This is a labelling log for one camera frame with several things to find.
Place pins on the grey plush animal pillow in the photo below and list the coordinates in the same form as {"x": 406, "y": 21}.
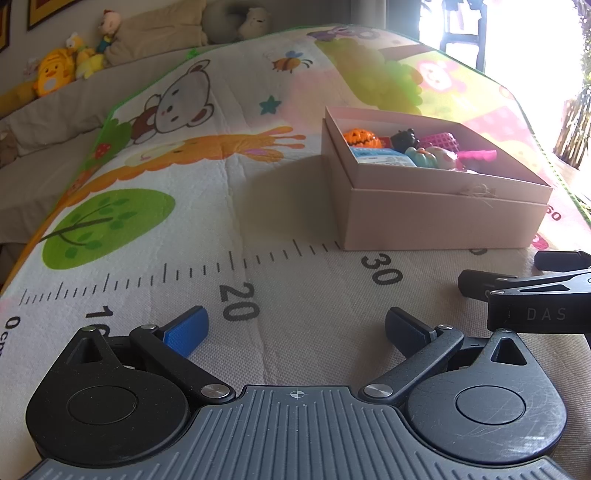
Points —
{"x": 235, "y": 21}

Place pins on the orange pumpkin toy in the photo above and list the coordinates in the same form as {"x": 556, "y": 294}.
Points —
{"x": 362, "y": 137}

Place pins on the small doll with blue clothes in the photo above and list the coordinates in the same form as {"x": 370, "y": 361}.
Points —
{"x": 108, "y": 30}

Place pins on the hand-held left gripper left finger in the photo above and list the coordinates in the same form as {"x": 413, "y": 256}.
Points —
{"x": 187, "y": 332}

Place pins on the wide picture frame yellow border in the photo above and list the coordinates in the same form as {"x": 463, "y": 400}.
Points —
{"x": 46, "y": 11}

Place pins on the black chair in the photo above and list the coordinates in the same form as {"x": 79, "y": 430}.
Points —
{"x": 461, "y": 37}

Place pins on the magenta pink toy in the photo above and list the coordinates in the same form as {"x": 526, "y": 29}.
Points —
{"x": 478, "y": 155}

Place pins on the yellow duck plush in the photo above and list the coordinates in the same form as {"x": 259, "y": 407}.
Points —
{"x": 85, "y": 57}

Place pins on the black toy figure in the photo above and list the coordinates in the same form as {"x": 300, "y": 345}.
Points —
{"x": 406, "y": 137}

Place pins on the beige pillow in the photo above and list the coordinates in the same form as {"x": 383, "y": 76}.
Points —
{"x": 157, "y": 32}

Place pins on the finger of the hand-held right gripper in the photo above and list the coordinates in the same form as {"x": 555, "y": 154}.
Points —
{"x": 558, "y": 260}
{"x": 482, "y": 282}

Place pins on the pink plastic basket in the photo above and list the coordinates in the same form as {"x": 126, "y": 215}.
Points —
{"x": 443, "y": 138}

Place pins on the teal plastic toy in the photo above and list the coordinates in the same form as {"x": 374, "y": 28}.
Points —
{"x": 421, "y": 158}

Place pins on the yellow tiger plush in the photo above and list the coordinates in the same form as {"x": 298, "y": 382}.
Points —
{"x": 54, "y": 74}

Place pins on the colourful cartoon play mat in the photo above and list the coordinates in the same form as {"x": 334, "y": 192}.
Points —
{"x": 184, "y": 221}

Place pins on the tall dark picture frame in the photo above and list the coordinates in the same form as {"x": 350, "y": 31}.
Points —
{"x": 3, "y": 23}

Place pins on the pale pink round toy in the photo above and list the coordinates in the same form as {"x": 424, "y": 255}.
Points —
{"x": 444, "y": 158}

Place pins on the pink cardboard box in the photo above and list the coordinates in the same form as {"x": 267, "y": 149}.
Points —
{"x": 438, "y": 217}

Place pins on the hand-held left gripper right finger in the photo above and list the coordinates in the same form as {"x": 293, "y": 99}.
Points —
{"x": 406, "y": 328}

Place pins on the beige covered sofa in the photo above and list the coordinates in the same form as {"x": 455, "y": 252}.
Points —
{"x": 46, "y": 138}

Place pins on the blue and white packet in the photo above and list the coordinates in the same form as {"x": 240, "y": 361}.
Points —
{"x": 378, "y": 157}

